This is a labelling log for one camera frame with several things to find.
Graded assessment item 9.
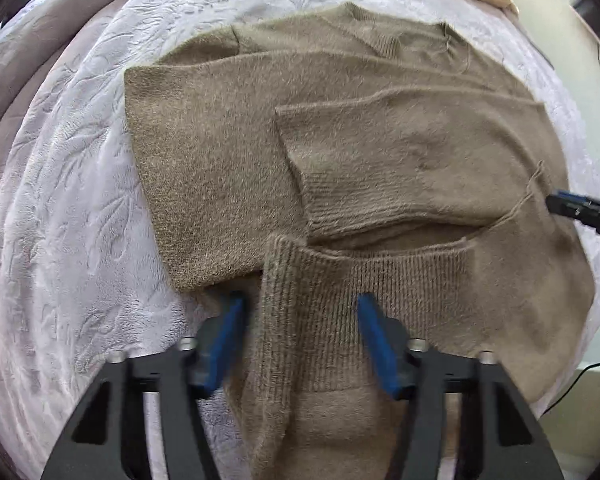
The white embossed blanket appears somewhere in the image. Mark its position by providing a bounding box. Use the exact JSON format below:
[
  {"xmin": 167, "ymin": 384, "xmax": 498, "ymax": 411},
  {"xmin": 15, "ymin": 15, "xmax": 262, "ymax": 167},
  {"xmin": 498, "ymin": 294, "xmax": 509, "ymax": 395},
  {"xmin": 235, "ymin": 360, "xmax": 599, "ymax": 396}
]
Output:
[{"xmin": 0, "ymin": 0, "xmax": 600, "ymax": 480}]

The black floor cable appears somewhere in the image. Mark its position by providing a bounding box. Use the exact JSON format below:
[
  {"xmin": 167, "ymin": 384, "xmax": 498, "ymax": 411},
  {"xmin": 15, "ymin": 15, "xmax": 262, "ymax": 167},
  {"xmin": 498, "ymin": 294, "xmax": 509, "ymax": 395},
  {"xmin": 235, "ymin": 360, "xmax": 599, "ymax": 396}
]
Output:
[{"xmin": 542, "ymin": 355, "xmax": 600, "ymax": 416}]

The grey duvet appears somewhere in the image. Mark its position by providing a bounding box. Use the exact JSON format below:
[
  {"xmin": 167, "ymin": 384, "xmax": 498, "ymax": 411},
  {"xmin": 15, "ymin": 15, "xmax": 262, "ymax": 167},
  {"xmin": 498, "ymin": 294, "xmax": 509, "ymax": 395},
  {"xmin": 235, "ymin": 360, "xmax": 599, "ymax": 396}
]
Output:
[{"xmin": 0, "ymin": 0, "xmax": 131, "ymax": 161}]

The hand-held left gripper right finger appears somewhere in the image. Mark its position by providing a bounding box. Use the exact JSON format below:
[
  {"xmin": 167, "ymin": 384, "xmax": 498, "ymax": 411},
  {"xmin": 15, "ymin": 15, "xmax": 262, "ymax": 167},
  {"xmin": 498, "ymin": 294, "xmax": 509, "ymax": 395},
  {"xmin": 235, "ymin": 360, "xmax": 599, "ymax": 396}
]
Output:
[{"xmin": 356, "ymin": 292, "xmax": 566, "ymax": 480}]

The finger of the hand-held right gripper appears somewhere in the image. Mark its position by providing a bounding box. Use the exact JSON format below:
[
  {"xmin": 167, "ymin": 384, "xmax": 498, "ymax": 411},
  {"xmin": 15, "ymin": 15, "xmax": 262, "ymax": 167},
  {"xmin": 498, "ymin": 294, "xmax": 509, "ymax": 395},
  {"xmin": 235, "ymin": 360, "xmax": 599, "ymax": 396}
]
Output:
[{"xmin": 545, "ymin": 189, "xmax": 600, "ymax": 239}]

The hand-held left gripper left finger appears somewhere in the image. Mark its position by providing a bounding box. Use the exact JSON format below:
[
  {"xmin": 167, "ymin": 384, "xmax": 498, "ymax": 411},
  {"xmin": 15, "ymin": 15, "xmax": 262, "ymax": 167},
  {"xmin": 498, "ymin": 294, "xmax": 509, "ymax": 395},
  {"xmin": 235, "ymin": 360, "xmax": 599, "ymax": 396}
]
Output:
[{"xmin": 40, "ymin": 290, "xmax": 248, "ymax": 480}]

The olive knitted sweater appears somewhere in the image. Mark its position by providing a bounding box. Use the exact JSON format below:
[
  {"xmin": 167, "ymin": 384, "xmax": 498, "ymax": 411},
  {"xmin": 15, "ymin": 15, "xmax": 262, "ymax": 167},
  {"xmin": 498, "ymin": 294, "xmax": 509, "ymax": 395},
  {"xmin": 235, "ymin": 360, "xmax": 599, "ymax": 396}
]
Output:
[{"xmin": 124, "ymin": 2, "xmax": 597, "ymax": 480}]

